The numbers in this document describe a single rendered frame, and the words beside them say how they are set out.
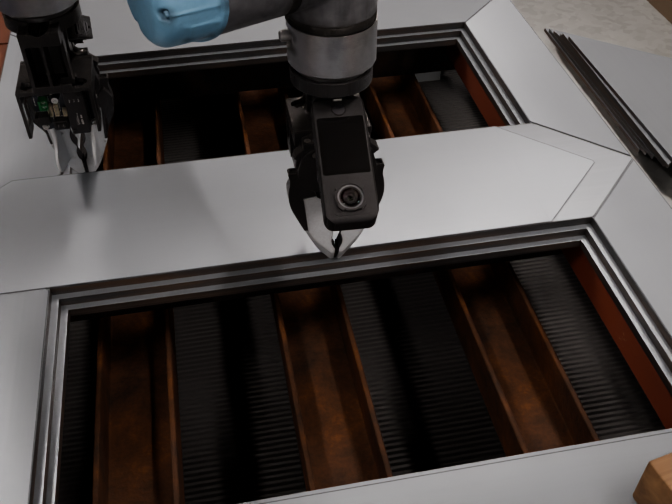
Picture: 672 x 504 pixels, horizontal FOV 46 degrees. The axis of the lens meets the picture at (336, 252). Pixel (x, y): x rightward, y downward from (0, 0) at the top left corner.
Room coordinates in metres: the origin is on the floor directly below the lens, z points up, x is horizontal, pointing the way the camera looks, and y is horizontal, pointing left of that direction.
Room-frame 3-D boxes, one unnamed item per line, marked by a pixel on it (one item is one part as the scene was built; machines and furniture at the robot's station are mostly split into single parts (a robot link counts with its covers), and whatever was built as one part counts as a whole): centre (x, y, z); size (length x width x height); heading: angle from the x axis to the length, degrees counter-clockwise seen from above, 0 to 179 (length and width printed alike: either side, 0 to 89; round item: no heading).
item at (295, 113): (0.61, 0.01, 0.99); 0.09 x 0.08 x 0.12; 11
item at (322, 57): (0.60, 0.01, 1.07); 0.08 x 0.08 x 0.05
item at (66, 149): (0.70, 0.29, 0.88); 0.06 x 0.03 x 0.09; 11
